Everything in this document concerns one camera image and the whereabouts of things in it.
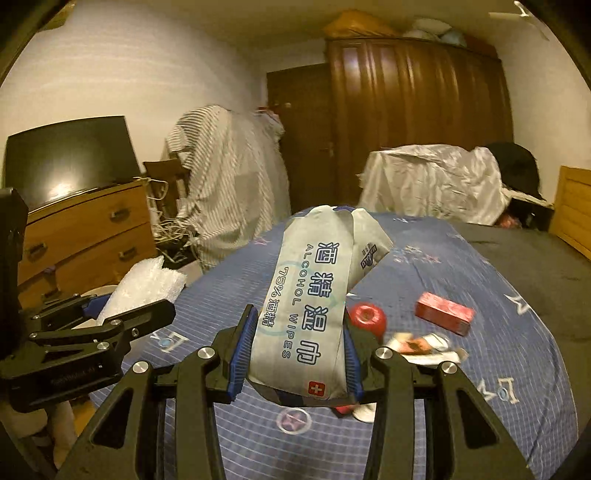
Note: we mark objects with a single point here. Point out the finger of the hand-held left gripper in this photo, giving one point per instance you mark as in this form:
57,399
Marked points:
147,314
99,304

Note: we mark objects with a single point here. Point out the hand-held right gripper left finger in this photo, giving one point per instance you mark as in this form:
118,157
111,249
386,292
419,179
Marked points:
241,355

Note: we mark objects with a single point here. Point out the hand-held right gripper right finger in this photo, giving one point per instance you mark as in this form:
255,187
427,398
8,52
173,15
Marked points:
355,376

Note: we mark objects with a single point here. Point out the white wet wipes packet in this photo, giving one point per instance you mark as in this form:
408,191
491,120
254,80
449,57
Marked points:
300,300

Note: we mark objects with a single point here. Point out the white tissue packet blue print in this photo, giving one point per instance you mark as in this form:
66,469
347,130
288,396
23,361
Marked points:
369,249

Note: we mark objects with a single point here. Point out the clear bubble wrap bag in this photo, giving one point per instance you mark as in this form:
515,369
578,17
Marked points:
143,286

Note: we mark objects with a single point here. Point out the small red white object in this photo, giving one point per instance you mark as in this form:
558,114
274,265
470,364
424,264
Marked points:
364,411

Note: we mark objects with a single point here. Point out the red apple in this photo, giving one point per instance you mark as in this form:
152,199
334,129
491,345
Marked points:
369,321

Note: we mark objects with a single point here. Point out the wooden dresser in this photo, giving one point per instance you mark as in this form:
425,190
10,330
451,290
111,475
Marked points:
92,230

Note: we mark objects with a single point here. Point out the white orange snack wrapper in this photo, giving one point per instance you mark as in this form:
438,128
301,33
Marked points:
425,348

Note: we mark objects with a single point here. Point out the red cardboard box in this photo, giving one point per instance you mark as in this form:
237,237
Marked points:
443,314

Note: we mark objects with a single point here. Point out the blue star print bedsheet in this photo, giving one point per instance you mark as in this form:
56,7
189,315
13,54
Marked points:
461,406

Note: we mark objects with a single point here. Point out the black flat screen television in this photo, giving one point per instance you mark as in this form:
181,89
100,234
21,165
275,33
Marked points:
69,157

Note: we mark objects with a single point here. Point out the striped cloth cover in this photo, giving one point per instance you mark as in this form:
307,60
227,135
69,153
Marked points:
231,184

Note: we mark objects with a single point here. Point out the white satin cloth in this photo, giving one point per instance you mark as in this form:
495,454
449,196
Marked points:
429,184

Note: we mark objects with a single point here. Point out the red patterned bag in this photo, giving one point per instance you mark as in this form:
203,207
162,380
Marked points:
510,221

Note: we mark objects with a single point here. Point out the dark wooden door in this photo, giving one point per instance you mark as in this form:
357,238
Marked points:
300,138

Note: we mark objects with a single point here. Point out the red hanger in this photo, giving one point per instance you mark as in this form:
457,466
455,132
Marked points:
270,110

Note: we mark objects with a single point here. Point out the dark wooden wardrobe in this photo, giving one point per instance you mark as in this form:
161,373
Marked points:
415,120

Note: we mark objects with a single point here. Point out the black garment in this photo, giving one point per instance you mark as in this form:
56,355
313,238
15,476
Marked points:
515,166

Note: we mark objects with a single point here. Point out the light wooden headboard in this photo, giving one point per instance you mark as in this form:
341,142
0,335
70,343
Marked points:
572,207

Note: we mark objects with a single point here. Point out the orange bag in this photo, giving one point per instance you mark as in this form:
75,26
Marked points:
360,25

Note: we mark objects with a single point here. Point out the white bedding bundle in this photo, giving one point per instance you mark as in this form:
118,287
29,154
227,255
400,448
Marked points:
434,32

